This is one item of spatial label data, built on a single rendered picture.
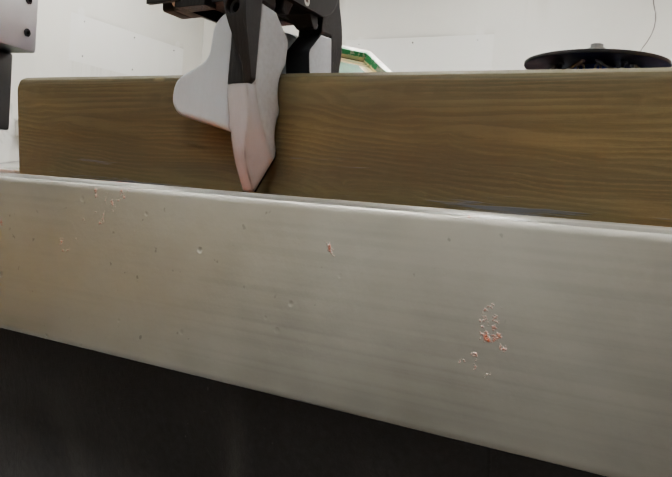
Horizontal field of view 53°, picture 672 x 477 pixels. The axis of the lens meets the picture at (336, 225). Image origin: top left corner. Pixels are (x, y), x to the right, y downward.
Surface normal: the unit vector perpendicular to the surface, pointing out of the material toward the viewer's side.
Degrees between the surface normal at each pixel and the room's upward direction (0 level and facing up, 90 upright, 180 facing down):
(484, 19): 90
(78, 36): 90
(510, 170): 95
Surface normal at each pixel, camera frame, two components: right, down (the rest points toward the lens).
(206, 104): -0.45, -0.11
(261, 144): 0.38, 0.38
